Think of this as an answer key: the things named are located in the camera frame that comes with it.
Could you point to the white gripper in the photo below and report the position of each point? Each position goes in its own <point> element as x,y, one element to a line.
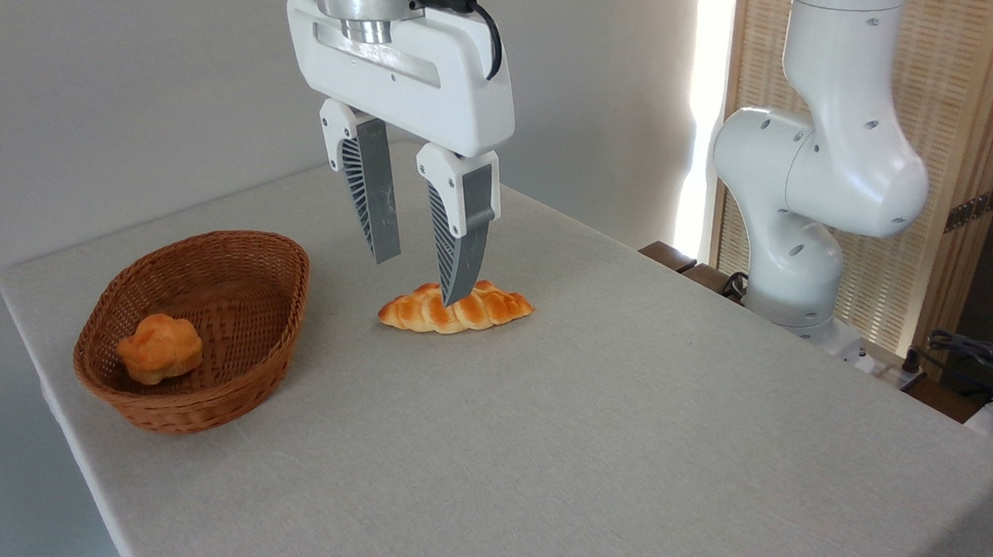
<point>448,100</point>

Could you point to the round orange bread bun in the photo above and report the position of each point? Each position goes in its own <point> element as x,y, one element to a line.
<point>159,349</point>

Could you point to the braided golden bread loaf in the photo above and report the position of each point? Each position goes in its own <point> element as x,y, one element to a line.
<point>494,309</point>

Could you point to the brown wicker basket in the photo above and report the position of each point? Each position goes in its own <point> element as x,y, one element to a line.
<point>242,296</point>

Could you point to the dark brown wooden furniture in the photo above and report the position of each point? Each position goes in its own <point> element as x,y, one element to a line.
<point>668,257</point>

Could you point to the grey table cloth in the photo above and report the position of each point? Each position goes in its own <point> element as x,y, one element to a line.
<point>623,462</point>

